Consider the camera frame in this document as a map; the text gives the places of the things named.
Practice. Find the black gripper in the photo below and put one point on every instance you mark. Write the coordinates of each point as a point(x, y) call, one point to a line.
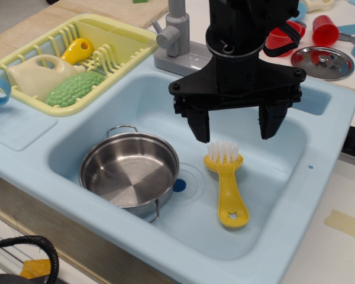
point(235, 77)

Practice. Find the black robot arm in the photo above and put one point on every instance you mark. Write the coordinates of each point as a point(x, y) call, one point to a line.
point(253, 18)

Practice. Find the yellow dish brush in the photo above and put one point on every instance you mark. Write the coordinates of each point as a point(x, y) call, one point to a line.
point(224, 159)

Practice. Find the steel pot lid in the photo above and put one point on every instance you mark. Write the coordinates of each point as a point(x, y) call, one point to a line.
point(323, 63)

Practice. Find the stainless steel pot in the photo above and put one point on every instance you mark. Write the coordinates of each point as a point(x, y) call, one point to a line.
point(134, 171)

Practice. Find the light blue toy sink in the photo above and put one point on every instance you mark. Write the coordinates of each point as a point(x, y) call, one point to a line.
point(281, 180)

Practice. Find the blue drain plug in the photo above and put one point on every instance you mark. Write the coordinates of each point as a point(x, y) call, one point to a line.
point(179, 185)

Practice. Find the grey toy faucet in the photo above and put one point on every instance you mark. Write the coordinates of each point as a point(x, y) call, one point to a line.
point(177, 53)

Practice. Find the red plastic bowl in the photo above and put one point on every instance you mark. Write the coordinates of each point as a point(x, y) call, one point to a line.
point(278, 39)

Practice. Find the red plastic cup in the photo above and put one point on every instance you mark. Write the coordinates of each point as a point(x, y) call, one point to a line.
point(324, 31)

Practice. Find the blue plate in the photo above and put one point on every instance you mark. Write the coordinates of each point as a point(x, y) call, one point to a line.
point(302, 10)

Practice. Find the cream toy dish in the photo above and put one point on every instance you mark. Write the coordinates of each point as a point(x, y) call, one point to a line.
point(318, 5)

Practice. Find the yellow dish rack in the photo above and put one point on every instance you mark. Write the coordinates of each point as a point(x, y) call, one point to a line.
point(117, 48)

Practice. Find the blue toy utensil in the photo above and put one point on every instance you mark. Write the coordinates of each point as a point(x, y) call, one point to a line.
point(347, 33)

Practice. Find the masking tape strip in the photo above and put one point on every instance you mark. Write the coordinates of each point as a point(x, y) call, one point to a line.
point(341, 222)

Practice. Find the green bumpy toy vegetable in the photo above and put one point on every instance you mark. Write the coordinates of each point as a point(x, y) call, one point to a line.
point(73, 88)

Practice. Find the cream toy jug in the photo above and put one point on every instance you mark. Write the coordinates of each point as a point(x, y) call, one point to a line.
point(39, 75)

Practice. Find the yellow sponge piece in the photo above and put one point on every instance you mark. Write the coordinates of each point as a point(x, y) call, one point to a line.
point(35, 268)

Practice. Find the yellow utensil handle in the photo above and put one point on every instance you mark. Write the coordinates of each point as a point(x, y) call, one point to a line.
point(79, 49)

